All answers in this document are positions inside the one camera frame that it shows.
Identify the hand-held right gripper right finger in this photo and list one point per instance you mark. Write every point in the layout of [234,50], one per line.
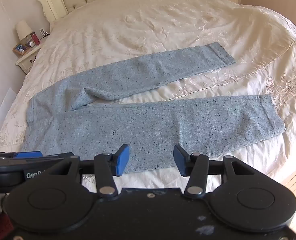
[179,160]

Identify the dark red cloth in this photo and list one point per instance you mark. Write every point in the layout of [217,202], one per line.
[0,226]

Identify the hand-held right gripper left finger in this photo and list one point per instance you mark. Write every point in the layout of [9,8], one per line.
[122,161]

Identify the cream nightstand with drawer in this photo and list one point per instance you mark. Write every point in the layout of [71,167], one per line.
[29,58]

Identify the blue-grey speckled pants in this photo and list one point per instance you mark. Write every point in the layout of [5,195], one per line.
[150,130]

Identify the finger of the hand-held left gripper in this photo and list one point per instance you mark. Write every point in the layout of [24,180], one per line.
[29,154]

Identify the white wall socket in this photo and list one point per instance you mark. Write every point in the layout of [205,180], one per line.
[44,32]

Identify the small red box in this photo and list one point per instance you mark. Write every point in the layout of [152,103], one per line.
[35,38]

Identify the small wooden photo frame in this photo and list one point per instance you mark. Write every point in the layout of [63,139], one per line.
[19,48]

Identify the cream embroidered bedspread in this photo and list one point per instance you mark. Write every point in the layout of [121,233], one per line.
[137,25]

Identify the white shade table lamp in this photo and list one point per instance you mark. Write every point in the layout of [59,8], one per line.
[24,30]

